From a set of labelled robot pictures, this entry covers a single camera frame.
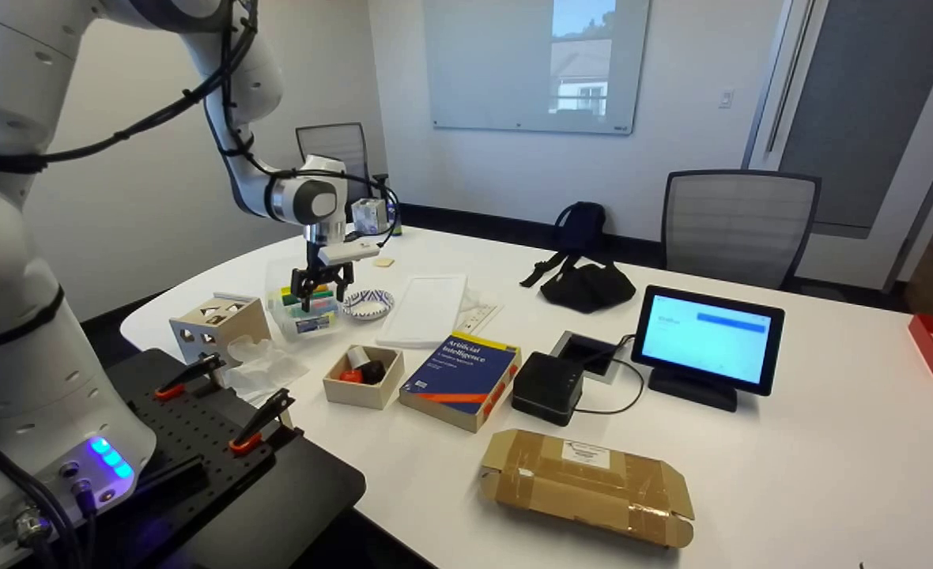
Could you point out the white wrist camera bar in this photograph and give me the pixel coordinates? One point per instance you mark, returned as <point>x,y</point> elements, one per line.
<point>352,254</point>

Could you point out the small wooden tray box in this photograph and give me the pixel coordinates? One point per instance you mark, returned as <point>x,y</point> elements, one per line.
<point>366,395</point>

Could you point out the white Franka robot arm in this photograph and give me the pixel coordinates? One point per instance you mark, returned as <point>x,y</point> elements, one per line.
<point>12,265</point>

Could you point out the grey glass door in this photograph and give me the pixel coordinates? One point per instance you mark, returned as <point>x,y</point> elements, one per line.
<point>865,115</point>

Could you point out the black orange clamp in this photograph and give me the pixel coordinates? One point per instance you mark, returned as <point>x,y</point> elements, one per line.
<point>263,419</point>
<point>185,380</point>

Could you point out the table power outlet panel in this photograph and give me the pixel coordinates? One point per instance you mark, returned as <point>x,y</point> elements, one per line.
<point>586,354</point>

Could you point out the small spray bottle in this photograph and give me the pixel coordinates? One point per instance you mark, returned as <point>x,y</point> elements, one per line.
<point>394,215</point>

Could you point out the small yellow note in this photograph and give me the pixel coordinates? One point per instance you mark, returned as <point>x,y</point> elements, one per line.
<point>384,262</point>

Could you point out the blue book with orange stripe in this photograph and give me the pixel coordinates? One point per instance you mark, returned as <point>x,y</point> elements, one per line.
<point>461,375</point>

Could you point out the clear plastic bag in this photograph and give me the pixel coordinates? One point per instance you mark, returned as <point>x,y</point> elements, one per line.
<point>261,368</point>

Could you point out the grey mesh office chair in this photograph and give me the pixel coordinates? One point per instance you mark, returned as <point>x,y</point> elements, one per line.
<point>333,140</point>
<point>739,225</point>

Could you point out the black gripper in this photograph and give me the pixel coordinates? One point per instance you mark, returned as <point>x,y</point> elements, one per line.
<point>325,269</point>

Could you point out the black bag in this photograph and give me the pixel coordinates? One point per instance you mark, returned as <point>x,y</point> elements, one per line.
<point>586,280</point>

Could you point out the clear container of coloured blocks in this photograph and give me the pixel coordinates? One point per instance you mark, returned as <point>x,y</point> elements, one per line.
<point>313,318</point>

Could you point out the white wall switch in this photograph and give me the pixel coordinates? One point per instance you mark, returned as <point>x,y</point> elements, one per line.
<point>725,100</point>

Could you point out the red round block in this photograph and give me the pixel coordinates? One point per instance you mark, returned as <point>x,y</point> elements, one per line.
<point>352,375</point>

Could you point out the black mounting board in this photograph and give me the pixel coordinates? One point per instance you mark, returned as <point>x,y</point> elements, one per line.
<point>224,485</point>

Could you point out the glass whiteboard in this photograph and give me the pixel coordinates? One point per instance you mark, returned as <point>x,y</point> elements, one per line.
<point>508,65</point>

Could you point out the black tablet with blue screen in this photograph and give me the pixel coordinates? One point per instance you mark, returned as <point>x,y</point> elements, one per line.
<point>706,337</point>

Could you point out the black block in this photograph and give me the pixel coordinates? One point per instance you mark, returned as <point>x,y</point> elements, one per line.
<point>375,371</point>

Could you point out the black cube device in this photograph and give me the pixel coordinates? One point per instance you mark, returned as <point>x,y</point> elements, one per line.
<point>546,386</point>

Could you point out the clear tissue box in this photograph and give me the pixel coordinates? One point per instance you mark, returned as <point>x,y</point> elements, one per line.
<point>371,215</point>

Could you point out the brown cardboard box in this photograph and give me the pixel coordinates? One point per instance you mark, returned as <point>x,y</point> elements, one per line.
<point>581,485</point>

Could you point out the wooden shape sorter cube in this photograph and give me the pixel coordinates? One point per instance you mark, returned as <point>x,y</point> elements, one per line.
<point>224,331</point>

